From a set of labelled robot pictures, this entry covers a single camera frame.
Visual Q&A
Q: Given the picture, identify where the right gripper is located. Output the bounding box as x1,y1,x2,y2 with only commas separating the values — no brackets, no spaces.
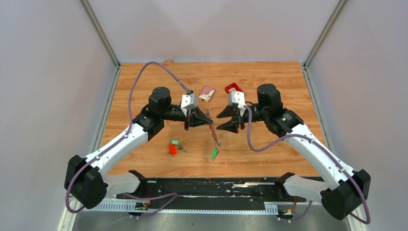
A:
216,104,268,132

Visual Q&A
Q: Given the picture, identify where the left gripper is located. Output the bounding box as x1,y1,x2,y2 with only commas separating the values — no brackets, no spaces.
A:
161,105,213,131

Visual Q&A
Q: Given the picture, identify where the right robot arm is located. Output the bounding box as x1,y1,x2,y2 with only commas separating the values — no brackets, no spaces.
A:
218,84,371,224

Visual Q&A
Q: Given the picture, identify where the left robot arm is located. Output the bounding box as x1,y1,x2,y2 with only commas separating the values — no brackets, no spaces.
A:
64,87,213,209

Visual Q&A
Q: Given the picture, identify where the playing card box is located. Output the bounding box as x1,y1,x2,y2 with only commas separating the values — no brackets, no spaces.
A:
198,86,216,103

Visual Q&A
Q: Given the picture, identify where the red toy brick block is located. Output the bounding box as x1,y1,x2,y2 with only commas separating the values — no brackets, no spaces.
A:
225,82,243,94

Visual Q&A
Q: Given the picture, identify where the silver key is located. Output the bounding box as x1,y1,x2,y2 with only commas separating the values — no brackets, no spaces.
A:
178,144,187,153

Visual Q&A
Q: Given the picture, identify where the green key tag on holder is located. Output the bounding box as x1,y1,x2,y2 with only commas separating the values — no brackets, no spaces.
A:
211,148,219,160

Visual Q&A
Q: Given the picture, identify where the small red block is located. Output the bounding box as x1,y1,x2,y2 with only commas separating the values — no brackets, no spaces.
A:
169,143,177,155

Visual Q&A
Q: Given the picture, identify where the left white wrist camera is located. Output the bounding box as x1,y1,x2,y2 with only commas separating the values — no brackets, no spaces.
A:
180,90,198,116

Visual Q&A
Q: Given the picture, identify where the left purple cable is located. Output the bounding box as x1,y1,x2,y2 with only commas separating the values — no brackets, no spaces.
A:
65,61,192,214

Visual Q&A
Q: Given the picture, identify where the purple cable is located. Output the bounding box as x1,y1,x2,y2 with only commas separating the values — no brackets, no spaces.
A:
65,61,192,214
243,103,371,225

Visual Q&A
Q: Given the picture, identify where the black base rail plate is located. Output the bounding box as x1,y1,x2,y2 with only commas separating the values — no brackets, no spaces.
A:
130,177,300,210

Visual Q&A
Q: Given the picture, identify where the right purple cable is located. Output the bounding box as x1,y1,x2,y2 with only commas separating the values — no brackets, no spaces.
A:
243,103,371,225

